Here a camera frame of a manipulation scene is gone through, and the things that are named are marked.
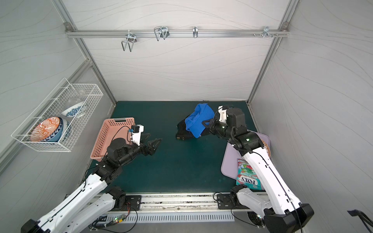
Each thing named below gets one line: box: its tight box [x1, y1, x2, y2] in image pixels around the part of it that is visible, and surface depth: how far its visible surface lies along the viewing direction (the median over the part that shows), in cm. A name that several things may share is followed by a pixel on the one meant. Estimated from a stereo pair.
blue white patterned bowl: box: [61, 100, 88, 118], surface depth 66 cm
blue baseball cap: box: [184, 103, 216, 139], surface depth 75 cm
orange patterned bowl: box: [30, 116, 64, 142], surface depth 60 cm
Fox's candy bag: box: [236, 158, 262, 191], surface depth 82 cm
